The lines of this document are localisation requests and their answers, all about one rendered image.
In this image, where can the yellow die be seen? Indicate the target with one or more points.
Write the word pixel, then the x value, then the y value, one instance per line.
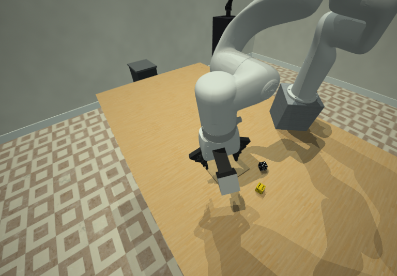
pixel 260 188

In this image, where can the tan fabric mat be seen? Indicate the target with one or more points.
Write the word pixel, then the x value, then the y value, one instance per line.
pixel 239 166

